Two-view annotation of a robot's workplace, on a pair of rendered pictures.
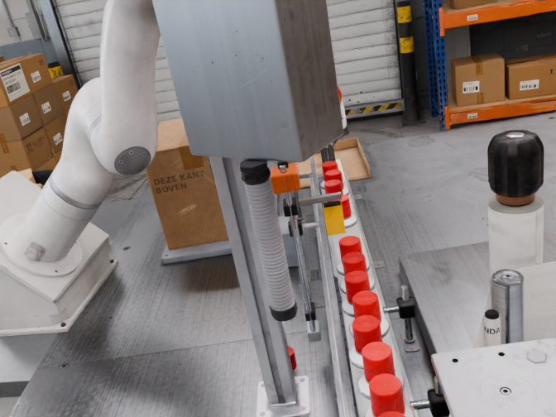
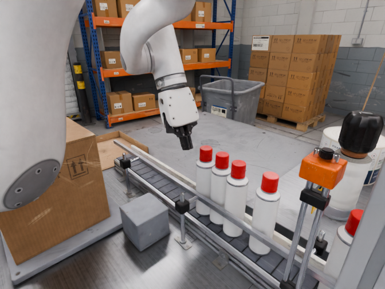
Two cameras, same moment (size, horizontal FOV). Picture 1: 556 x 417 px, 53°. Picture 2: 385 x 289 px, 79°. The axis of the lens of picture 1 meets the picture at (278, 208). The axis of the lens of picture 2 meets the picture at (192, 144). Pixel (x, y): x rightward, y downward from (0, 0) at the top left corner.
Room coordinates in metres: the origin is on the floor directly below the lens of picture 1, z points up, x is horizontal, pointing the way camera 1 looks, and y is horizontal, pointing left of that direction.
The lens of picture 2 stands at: (0.75, 0.30, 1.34)
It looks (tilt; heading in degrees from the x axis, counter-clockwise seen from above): 24 degrees down; 313
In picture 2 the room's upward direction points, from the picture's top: straight up
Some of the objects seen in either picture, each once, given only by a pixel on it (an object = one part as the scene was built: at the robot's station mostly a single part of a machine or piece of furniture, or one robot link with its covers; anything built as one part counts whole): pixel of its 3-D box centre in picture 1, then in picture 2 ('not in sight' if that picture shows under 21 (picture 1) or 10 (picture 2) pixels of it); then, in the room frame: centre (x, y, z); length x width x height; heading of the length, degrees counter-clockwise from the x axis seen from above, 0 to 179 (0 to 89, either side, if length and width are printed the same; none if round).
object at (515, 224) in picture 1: (515, 219); (348, 166); (0.81, -0.38, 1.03); 0.09 x 0.09 x 0.30
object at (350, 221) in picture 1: (347, 247); (264, 214); (0.91, -0.11, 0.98); 0.05 x 0.05 x 0.20
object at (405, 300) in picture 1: (407, 313); (316, 250); (0.80, -0.19, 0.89); 0.03 x 0.03 x 0.12; 85
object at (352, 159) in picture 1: (324, 162); (109, 148); (1.75, -0.18, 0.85); 0.30 x 0.26 x 0.04; 175
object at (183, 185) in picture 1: (206, 174); (40, 174); (1.46, 0.18, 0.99); 0.30 x 0.24 x 0.27; 177
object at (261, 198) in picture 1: (270, 243); not in sight; (0.60, 0.02, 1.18); 0.04 x 0.04 x 0.21
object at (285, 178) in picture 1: (318, 251); (310, 232); (0.80, -0.05, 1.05); 0.10 x 0.04 x 0.33; 85
